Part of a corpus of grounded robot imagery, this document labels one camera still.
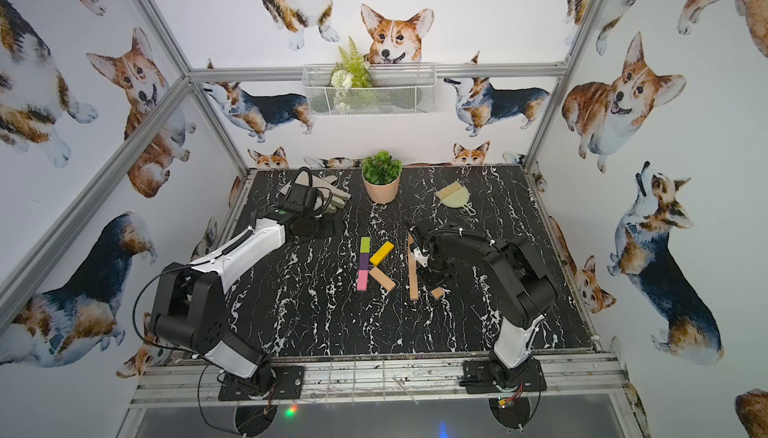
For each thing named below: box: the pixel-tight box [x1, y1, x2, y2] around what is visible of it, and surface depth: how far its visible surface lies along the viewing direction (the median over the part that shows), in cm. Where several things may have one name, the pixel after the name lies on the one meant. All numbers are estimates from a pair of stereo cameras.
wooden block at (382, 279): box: [369, 266, 396, 292], surface depth 93 cm
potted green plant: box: [361, 150, 403, 205], surface depth 105 cm
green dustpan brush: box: [436, 182, 477, 216], surface depth 115 cm
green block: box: [360, 236, 371, 253], surface depth 100 cm
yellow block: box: [370, 241, 395, 266], surface depth 98 cm
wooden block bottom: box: [408, 254, 418, 280], surface depth 94 cm
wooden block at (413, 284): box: [409, 268, 419, 301], surface depth 92 cm
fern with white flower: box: [329, 36, 373, 112], surface depth 85 cm
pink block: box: [357, 270, 369, 291], surface depth 92 cm
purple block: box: [358, 253, 370, 270], surface depth 97 cm
